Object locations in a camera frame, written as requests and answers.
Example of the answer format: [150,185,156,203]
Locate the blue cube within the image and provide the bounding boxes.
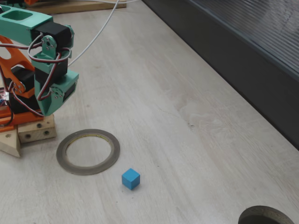
[121,168,141,190]

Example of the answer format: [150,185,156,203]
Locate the wooden base block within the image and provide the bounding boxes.
[18,113,57,143]

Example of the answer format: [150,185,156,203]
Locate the light wooden plank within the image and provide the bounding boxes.
[0,127,22,159]

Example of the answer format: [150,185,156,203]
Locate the flat wooden board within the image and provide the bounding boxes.
[25,0,127,15]

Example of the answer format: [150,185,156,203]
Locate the grey desk divider panel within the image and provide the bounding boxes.
[142,0,299,151]

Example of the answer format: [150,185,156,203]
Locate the red white black servo wires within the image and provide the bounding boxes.
[0,32,72,117]

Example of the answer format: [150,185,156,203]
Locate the grey ring of tape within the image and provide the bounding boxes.
[56,128,121,176]

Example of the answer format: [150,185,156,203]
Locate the white usb cable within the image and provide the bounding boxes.
[67,0,138,67]

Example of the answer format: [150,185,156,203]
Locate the round cable hole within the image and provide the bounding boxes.
[238,205,295,224]

